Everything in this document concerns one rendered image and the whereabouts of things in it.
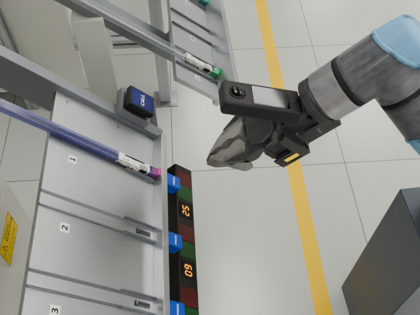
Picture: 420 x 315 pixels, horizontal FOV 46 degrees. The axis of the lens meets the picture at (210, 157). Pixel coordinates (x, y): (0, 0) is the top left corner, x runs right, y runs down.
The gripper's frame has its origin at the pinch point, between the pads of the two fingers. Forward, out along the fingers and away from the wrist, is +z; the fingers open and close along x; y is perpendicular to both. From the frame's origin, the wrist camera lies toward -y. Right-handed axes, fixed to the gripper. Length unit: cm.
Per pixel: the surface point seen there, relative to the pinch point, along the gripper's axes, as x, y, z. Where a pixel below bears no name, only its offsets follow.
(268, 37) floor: 115, 77, 32
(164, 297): -21.2, -3.4, 7.7
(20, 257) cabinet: -1, -6, 50
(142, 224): -10.0, -6.1, 9.3
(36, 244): -17.6, -22.0, 9.9
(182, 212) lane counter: -3.9, 3.8, 10.9
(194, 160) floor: 53, 53, 56
